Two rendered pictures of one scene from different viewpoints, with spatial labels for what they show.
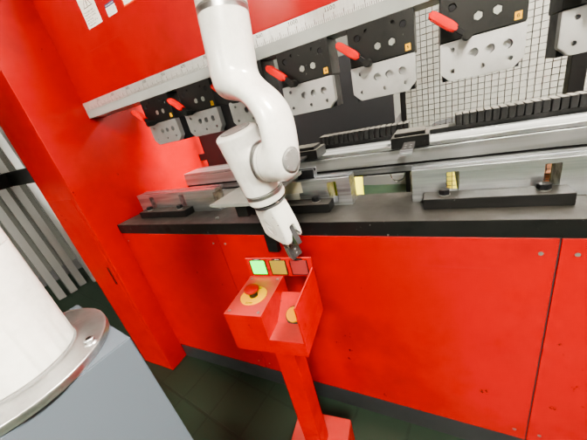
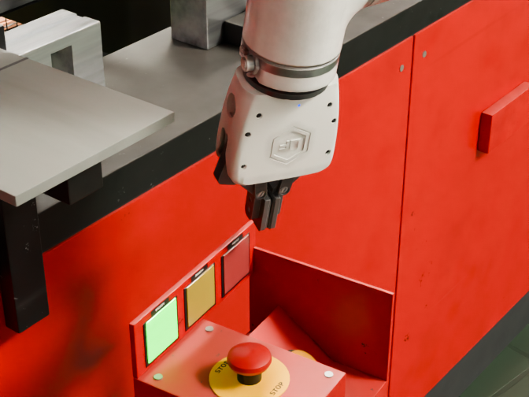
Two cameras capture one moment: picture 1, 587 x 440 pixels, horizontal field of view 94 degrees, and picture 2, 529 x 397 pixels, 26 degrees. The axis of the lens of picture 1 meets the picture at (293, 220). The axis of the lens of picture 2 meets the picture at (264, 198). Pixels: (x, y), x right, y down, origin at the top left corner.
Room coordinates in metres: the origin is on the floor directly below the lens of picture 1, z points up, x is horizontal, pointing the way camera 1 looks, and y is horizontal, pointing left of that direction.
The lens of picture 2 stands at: (0.49, 0.93, 1.44)
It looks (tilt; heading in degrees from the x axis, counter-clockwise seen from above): 31 degrees down; 277
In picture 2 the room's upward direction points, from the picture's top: straight up
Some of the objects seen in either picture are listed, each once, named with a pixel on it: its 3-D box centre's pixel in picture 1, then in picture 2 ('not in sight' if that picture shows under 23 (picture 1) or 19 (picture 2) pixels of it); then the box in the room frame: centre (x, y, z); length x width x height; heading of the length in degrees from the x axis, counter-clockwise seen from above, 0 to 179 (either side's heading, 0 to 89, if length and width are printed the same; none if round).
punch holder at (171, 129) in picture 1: (169, 119); not in sight; (1.18, 0.37, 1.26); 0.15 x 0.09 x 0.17; 60
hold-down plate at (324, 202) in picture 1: (290, 206); not in sight; (0.89, 0.00, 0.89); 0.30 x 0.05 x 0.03; 60
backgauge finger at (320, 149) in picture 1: (300, 156); not in sight; (1.10, -0.09, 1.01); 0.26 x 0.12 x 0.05; 150
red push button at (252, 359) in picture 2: (252, 292); (249, 368); (0.60, 0.15, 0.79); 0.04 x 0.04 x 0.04
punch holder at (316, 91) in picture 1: (311, 79); not in sight; (0.87, -0.15, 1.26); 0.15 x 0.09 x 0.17; 60
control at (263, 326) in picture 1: (273, 302); (267, 372); (0.59, 0.10, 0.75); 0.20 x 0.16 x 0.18; 66
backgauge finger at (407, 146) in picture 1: (409, 141); not in sight; (0.90, -0.43, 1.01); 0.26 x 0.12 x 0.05; 150
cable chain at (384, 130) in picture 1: (362, 134); not in sight; (1.20, -0.38, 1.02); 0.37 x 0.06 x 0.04; 60
